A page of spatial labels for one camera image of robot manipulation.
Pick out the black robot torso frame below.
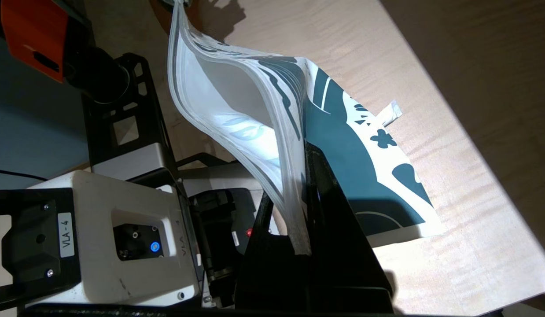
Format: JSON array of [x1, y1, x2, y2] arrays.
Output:
[[81, 53, 177, 181]]

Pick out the light wood shelf desk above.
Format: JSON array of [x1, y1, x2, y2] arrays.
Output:
[[184, 0, 545, 315]]

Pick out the orange capped black robot joint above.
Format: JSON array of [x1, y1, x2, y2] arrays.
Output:
[[2, 0, 130, 105]]

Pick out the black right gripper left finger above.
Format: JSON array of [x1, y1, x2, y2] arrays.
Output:
[[236, 190, 312, 291]]

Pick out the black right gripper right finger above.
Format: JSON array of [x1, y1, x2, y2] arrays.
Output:
[[303, 141, 393, 291]]

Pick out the black labelled robot shoulder mount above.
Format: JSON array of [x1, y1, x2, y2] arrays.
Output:
[[0, 189, 81, 300]]

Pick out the white floral zipper pouch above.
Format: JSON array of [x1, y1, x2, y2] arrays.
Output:
[[167, 0, 445, 256]]

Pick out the thin black floor cable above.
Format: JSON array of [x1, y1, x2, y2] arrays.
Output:
[[0, 167, 48, 181]]

